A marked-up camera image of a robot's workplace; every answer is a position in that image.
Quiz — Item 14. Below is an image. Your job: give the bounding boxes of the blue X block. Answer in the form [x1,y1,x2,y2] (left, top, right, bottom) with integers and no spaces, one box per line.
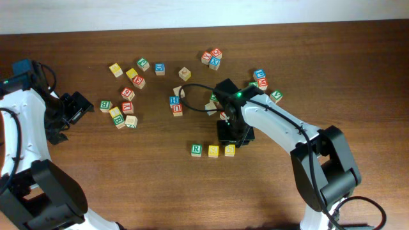
[209,57,220,70]

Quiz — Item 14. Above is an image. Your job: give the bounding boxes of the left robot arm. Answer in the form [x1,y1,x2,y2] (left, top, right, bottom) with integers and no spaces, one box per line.
[1,59,123,230]

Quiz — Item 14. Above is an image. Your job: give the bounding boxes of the blue D block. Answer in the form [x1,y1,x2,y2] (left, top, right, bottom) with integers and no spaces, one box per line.
[155,63,166,75]

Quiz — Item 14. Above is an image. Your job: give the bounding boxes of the yellow 1 block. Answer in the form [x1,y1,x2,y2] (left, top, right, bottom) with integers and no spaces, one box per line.
[109,107,121,118]

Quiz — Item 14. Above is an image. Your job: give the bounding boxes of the plain block blue side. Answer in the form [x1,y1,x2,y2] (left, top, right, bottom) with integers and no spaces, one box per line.
[204,102,217,116]

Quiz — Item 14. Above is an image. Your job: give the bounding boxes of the yellow block far left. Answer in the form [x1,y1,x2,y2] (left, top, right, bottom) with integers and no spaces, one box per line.
[109,63,123,77]

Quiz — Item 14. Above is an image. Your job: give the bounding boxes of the yellow side plain block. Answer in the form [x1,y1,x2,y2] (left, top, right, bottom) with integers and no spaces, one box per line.
[178,67,192,81]

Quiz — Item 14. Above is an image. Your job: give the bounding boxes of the plain wooden block centre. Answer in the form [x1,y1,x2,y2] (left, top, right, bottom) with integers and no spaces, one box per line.
[173,86,185,98]

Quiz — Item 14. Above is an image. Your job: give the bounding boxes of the blue H block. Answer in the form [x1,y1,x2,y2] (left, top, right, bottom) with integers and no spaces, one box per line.
[169,96,180,108]

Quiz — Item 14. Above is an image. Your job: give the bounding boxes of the green b block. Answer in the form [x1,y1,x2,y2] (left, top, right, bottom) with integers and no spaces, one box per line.
[112,115,126,129]
[99,100,113,113]

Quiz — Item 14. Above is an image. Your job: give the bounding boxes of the red Y block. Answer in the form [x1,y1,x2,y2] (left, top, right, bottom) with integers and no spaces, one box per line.
[121,102,134,114]

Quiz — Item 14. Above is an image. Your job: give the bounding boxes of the green N block centre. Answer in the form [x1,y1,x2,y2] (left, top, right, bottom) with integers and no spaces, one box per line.
[210,93,219,105]

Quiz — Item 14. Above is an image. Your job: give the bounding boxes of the plain 8 block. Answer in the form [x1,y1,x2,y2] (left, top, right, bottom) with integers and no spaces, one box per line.
[125,115,138,128]

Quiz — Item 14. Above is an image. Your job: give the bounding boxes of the green P block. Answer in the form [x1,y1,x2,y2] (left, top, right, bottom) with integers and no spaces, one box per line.
[137,57,150,72]

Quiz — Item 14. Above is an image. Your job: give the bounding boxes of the yellow block by E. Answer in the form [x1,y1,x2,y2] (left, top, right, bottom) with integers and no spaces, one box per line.
[126,68,138,81]

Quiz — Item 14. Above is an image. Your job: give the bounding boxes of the yellow S block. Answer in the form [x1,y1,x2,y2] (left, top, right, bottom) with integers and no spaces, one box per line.
[224,144,236,157]
[208,145,219,158]

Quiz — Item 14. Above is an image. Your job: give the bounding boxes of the red E block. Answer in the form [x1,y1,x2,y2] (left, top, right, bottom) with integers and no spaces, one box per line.
[132,75,146,89]

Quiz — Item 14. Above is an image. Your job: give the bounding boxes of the red Q block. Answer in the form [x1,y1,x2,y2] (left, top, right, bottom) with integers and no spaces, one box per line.
[210,48,222,59]

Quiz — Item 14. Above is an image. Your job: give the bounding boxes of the red M block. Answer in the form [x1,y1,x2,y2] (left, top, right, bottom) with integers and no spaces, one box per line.
[257,77,268,91]

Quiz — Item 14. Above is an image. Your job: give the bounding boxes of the red U block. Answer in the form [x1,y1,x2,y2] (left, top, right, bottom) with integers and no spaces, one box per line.
[172,103,183,117]

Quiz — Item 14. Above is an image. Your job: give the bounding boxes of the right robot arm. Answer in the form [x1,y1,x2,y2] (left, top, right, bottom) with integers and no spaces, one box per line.
[212,79,362,229]

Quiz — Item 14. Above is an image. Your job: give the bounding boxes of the green B block lower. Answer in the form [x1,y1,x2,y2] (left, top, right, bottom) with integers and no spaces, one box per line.
[112,115,126,129]

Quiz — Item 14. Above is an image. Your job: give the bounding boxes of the blue P block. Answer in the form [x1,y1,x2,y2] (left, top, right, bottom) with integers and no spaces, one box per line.
[253,69,266,81]

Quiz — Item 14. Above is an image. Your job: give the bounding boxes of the red 6 block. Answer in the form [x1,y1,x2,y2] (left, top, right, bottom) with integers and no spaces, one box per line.
[121,87,135,101]

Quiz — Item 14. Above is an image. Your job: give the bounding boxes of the red K block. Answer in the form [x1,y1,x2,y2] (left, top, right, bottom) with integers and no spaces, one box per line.
[201,51,212,65]

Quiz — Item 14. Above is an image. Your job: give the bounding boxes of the green n block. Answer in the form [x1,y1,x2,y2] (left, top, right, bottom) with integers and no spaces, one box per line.
[210,93,219,105]
[249,82,258,88]

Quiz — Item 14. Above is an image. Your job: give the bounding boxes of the green N block right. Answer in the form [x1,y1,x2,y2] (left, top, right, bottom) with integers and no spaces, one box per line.
[249,82,258,88]

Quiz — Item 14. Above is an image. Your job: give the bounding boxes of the green B block left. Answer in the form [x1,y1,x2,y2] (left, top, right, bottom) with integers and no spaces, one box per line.
[99,100,113,113]

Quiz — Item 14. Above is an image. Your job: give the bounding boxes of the green V block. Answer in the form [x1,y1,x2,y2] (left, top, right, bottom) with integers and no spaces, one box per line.
[269,90,283,104]

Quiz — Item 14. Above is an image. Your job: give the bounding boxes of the green R block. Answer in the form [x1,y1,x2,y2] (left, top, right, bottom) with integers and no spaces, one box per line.
[190,144,203,157]

